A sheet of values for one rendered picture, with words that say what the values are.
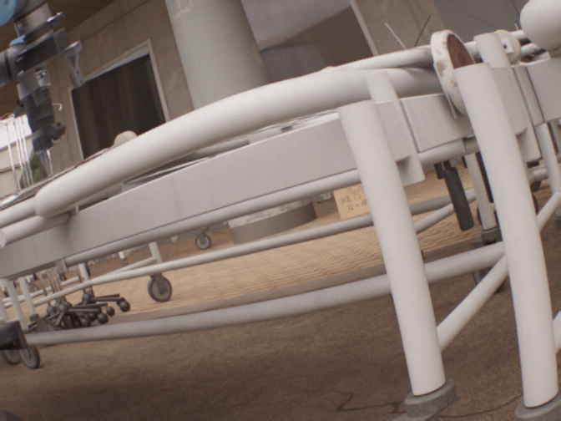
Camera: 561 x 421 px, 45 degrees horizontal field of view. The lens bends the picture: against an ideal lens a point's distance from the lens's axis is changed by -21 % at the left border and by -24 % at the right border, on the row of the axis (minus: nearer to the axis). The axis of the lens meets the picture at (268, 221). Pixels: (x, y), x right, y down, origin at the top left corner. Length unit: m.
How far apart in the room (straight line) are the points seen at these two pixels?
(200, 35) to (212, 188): 5.05
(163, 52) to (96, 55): 1.24
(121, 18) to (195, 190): 8.74
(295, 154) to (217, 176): 0.11
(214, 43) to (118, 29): 3.87
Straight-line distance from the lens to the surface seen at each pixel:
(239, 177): 0.99
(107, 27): 9.92
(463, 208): 1.09
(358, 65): 1.03
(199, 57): 6.04
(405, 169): 0.81
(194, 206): 1.04
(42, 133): 1.71
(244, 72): 5.99
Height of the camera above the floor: 0.42
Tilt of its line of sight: 3 degrees down
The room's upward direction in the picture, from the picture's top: 17 degrees counter-clockwise
